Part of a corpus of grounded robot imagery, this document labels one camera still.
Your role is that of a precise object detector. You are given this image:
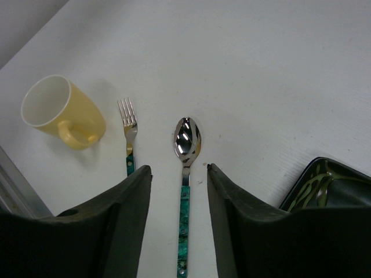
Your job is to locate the black floral square plate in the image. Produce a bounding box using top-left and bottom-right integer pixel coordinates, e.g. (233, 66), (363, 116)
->
(279, 157), (370, 213)

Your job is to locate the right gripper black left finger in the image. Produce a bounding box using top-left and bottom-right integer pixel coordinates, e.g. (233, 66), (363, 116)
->
(1, 165), (152, 277)

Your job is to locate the aluminium rail frame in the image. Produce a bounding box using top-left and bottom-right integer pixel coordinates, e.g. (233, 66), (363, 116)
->
(1, 148), (53, 219)

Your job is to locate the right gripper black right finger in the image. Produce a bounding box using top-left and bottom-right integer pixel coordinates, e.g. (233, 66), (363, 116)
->
(208, 164), (370, 277)

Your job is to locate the yellow ceramic mug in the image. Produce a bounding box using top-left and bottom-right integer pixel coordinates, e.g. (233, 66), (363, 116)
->
(21, 75), (106, 150)

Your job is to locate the fork with teal handle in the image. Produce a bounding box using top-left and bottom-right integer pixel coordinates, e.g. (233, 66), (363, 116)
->
(117, 98), (138, 176)

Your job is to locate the spoon with teal handle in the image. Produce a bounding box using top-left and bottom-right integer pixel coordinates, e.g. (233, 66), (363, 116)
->
(174, 117), (202, 277)

